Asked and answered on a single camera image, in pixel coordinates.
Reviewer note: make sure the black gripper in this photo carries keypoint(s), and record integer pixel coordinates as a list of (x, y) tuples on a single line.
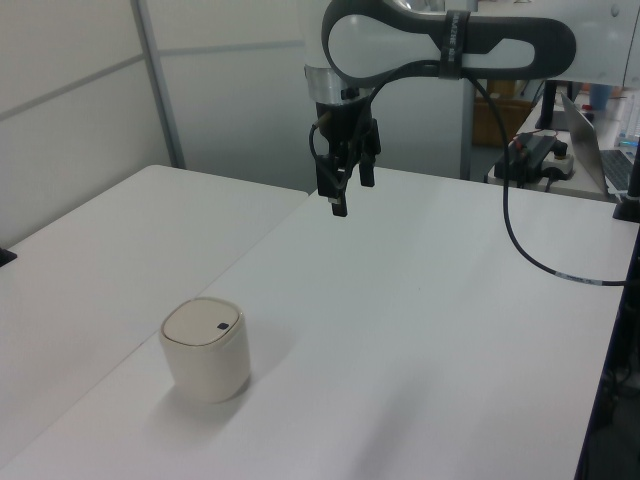
[(342, 127)]

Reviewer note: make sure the small white trash can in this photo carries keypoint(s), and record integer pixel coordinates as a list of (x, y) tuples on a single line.
[(207, 357)]

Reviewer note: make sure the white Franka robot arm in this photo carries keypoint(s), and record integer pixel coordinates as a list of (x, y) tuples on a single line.
[(370, 35)]

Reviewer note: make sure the cardboard box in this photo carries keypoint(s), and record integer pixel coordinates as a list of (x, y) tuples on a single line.
[(492, 125)]

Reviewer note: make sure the black power supply box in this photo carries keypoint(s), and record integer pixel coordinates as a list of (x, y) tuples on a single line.
[(535, 147)]

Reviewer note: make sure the white button box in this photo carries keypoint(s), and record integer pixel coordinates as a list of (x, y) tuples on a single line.
[(561, 166)]

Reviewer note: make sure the black monitor stand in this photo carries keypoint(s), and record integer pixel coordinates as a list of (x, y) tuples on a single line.
[(549, 105)]

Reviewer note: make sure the grey desk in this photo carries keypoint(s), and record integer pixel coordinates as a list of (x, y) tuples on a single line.
[(575, 189)]

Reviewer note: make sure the silver laptop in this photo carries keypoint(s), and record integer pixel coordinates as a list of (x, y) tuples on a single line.
[(585, 140)]

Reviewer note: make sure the blue cup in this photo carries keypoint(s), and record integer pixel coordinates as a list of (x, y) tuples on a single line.
[(601, 96)]

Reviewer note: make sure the clear water bottle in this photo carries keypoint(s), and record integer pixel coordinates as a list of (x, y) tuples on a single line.
[(632, 112)]

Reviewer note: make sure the black stand frame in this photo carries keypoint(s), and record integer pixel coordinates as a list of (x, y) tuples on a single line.
[(607, 375)]

